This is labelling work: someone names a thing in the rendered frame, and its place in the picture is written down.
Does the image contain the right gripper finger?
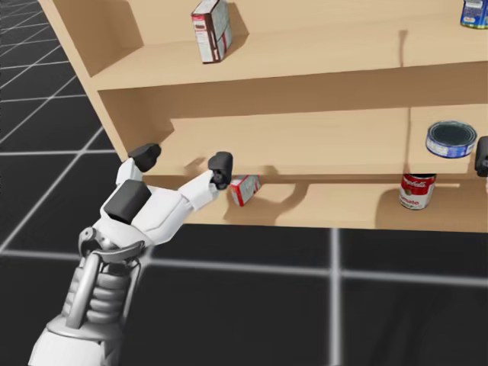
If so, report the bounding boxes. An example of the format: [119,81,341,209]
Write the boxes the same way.
[474,136,488,178]

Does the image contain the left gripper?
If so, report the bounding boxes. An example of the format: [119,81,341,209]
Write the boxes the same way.
[99,143,234,248]

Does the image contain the blue flat can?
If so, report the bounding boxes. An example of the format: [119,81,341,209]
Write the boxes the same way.
[425,120,479,159]

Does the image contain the small red carton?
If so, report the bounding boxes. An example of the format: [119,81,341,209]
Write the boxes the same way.
[228,174,263,207]

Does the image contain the red and white can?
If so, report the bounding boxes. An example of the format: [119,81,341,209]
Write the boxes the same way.
[398,173,437,211]

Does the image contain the pale wooden shelf unit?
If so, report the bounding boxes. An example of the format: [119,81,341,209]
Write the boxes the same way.
[37,0,488,233]

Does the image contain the tall red and white carton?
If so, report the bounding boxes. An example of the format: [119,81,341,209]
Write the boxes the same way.
[190,0,234,65]

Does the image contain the green and blue rectangular can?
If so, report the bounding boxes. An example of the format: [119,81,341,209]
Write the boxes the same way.
[460,0,488,30]

